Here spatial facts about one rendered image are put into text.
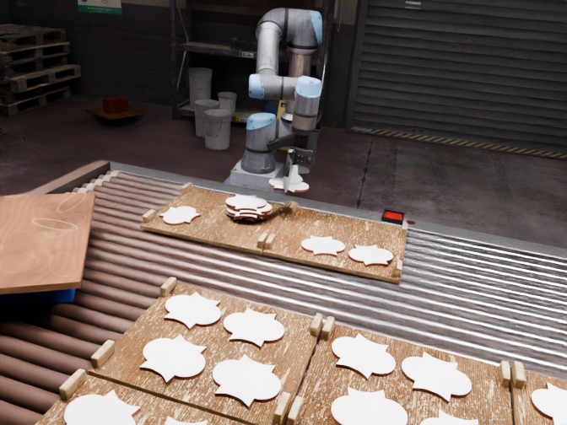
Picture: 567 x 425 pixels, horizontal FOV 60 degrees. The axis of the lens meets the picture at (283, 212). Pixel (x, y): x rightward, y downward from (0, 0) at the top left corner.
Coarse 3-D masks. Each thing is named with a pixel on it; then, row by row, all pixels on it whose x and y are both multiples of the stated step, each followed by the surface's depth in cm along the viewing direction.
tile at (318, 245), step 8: (304, 240) 154; (312, 240) 155; (320, 240) 155; (328, 240) 156; (336, 240) 156; (304, 248) 151; (312, 248) 150; (320, 248) 151; (328, 248) 151; (336, 248) 151; (344, 248) 152; (336, 256) 148
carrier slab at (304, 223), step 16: (288, 224) 166; (304, 224) 167; (320, 224) 167; (336, 224) 168; (352, 224) 169; (368, 224) 170; (384, 224) 171; (288, 240) 156; (352, 240) 159; (368, 240) 160; (384, 240) 160; (400, 240) 161; (272, 256) 149; (288, 256) 147; (304, 256) 147; (320, 256) 148; (400, 256) 152; (352, 272) 143; (368, 272) 142; (384, 272) 142
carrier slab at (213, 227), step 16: (192, 192) 184; (208, 192) 185; (208, 208) 172; (224, 208) 173; (272, 208) 176; (144, 224) 158; (160, 224) 159; (192, 224) 161; (208, 224) 161; (224, 224) 162; (240, 224) 163; (256, 224) 164; (272, 224) 165; (208, 240) 153; (224, 240) 153; (240, 240) 153; (256, 240) 154
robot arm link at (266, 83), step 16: (272, 16) 179; (256, 32) 179; (272, 32) 175; (272, 48) 169; (256, 64) 166; (272, 64) 163; (256, 80) 157; (272, 80) 157; (256, 96) 159; (272, 96) 159
